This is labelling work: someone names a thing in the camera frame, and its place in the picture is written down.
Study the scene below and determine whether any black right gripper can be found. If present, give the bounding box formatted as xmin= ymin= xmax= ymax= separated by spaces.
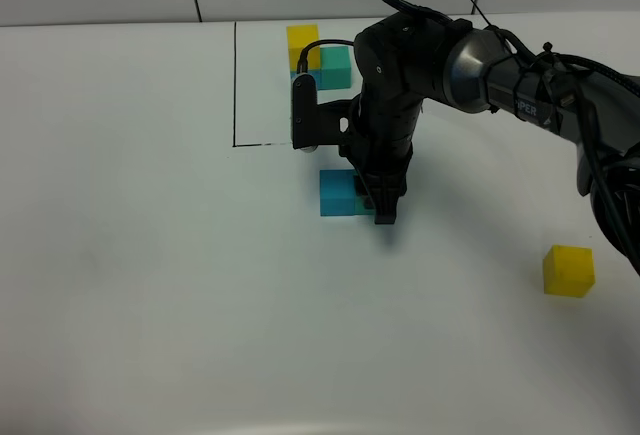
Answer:
xmin=342 ymin=82 xmax=424 ymax=225

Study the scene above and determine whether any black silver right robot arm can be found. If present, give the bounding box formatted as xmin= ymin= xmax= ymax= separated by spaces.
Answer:
xmin=341 ymin=0 xmax=639 ymax=265

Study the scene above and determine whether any green template block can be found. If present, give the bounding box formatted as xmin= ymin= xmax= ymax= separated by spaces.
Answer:
xmin=320 ymin=46 xmax=352 ymax=90

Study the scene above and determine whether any blue template block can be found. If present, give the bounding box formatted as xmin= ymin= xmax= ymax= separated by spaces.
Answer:
xmin=290 ymin=69 xmax=322 ymax=90

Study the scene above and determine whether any yellow template block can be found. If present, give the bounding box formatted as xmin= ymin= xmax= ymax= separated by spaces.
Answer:
xmin=286 ymin=24 xmax=321 ymax=71

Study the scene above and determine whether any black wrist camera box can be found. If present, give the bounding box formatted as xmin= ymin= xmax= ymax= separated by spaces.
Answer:
xmin=291 ymin=73 xmax=360 ymax=150

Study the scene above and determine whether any black camera cable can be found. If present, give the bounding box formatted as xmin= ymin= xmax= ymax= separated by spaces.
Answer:
xmin=296 ymin=39 xmax=357 ymax=76

